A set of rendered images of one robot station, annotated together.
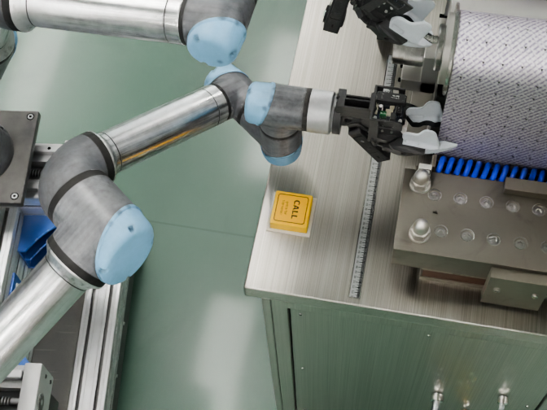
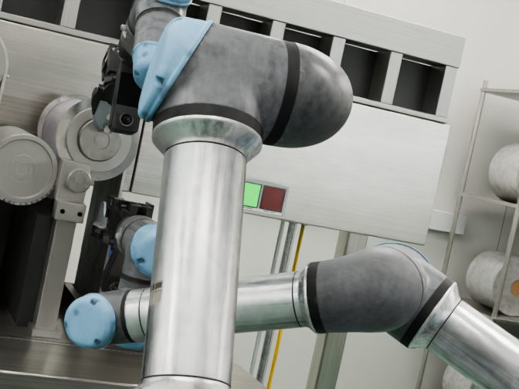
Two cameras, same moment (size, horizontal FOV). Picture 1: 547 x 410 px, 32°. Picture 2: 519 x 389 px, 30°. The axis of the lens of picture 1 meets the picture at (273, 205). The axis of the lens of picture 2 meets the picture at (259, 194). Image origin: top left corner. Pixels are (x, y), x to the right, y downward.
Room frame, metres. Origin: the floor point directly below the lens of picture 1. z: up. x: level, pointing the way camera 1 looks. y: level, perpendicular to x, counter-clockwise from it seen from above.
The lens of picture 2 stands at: (1.69, 1.26, 1.30)
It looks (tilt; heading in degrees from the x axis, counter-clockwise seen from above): 3 degrees down; 234
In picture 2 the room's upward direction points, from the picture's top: 12 degrees clockwise
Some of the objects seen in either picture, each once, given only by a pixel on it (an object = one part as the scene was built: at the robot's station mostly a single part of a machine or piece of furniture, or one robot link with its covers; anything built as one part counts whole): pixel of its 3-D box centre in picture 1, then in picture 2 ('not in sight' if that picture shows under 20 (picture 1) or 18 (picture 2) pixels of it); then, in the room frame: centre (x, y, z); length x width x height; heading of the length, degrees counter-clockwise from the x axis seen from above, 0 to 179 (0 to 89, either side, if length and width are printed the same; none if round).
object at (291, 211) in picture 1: (291, 211); not in sight; (0.81, -0.03, 0.91); 0.07 x 0.07 x 0.02; 75
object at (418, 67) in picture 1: (413, 97); (60, 248); (0.95, -0.27, 1.05); 0.06 x 0.05 x 0.31; 75
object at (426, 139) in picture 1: (429, 138); not in sight; (0.83, -0.27, 1.11); 0.09 x 0.03 x 0.06; 66
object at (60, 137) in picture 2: (450, 49); (97, 139); (0.91, -0.30, 1.25); 0.15 x 0.01 x 0.15; 165
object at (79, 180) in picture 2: (398, 52); (78, 180); (0.96, -0.23, 1.18); 0.04 x 0.02 x 0.04; 165
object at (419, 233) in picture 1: (420, 228); not in sight; (0.69, -0.24, 1.05); 0.04 x 0.04 x 0.04
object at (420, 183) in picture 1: (421, 178); not in sight; (0.79, -0.26, 1.05); 0.04 x 0.04 x 0.04
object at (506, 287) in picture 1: (514, 290); not in sight; (0.60, -0.40, 0.96); 0.10 x 0.03 x 0.11; 75
